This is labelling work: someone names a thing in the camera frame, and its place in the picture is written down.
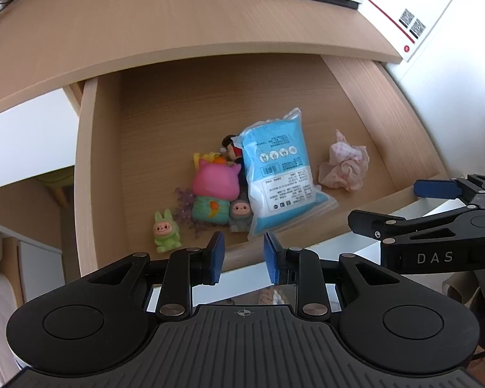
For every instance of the yellow toy figure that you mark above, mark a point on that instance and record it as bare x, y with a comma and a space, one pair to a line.
204, 157

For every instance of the wooden drawer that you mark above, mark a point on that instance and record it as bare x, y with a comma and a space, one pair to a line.
186, 121

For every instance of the blue and white packet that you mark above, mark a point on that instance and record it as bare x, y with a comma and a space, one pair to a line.
275, 169

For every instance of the pink-headed teal toy figure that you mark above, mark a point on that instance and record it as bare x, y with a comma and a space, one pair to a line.
214, 182

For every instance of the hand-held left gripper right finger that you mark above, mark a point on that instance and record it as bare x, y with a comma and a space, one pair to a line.
271, 258

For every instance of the purple crystal trinket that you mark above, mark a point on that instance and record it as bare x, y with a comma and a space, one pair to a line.
184, 203

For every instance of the green bunny toy figure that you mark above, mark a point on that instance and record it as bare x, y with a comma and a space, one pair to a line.
166, 234

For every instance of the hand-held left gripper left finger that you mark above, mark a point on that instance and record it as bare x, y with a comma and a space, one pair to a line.
216, 258

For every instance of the pink cloth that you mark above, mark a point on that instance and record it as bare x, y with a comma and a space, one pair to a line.
343, 161

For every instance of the grey bunny toy figure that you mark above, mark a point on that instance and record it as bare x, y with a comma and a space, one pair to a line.
240, 213

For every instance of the white box with red print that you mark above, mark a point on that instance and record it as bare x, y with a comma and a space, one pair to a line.
420, 12

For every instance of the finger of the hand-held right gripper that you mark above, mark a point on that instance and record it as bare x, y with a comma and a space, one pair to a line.
436, 188
388, 226

